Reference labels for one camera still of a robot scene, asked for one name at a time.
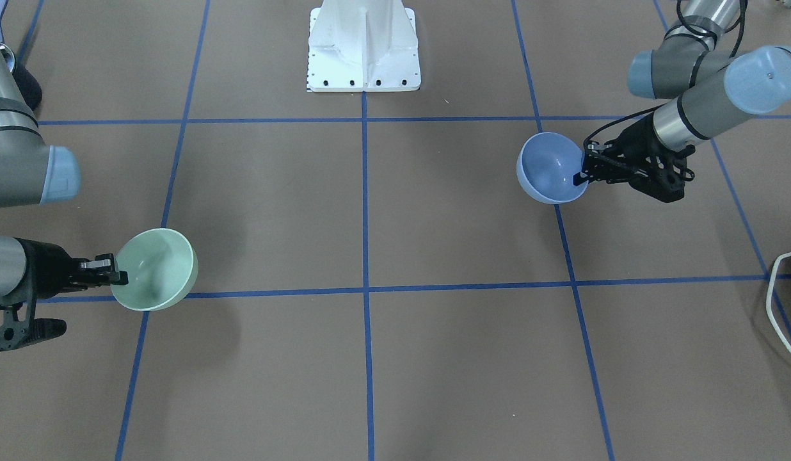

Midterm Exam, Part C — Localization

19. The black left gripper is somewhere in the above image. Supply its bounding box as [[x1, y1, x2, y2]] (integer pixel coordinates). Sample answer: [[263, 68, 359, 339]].
[[575, 115, 664, 186]]

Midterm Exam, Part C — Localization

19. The blue bowl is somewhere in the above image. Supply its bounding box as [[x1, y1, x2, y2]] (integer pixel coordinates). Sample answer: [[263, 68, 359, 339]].
[[516, 132, 588, 205]]

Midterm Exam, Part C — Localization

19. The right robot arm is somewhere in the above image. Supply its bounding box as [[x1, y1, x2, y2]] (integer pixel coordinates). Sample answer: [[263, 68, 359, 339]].
[[0, 43, 129, 302]]

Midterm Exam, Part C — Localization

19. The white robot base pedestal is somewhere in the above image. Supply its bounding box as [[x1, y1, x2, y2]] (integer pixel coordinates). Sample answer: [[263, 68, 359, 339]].
[[306, 1, 422, 93]]

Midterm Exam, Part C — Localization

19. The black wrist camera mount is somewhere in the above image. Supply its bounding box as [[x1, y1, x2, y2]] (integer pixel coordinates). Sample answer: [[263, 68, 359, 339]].
[[0, 301, 67, 352], [627, 145, 696, 202]]

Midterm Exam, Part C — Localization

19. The white toaster power cable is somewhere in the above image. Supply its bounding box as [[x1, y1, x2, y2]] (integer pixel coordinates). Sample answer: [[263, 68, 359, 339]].
[[766, 252, 791, 369]]

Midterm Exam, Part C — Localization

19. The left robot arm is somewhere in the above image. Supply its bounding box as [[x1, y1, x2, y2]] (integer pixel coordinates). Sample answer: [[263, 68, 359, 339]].
[[572, 1, 791, 202]]

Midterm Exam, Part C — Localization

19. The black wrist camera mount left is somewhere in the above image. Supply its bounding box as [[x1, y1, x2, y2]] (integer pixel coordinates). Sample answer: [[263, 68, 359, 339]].
[[627, 145, 696, 202]]

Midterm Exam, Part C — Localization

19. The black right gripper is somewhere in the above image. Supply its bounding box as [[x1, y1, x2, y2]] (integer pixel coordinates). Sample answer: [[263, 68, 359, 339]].
[[15, 239, 129, 300]]

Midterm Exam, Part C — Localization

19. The dark blue saucepan with lid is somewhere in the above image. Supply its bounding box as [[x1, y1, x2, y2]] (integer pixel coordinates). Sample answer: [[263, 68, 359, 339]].
[[0, 0, 43, 111]]

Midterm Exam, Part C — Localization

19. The green bowl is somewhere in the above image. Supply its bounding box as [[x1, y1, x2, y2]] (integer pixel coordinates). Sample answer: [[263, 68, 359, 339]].
[[111, 228, 199, 312]]

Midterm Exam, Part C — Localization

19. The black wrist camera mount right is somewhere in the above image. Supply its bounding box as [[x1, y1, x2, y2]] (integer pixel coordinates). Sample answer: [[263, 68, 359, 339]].
[[0, 301, 67, 352]]

